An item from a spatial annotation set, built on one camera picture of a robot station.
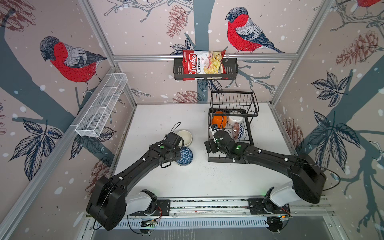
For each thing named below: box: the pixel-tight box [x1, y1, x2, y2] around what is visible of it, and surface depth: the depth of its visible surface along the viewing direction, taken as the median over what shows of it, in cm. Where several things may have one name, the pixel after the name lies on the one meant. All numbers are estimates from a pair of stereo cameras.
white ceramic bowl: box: [227, 111, 243, 126], surface depth 105 cm
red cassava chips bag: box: [182, 50, 227, 81], surface depth 89 cm
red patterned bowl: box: [232, 122, 244, 140], surface depth 94 cm
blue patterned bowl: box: [175, 146, 194, 166], surface depth 90 cm
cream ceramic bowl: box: [177, 130, 193, 147], surface depth 97 cm
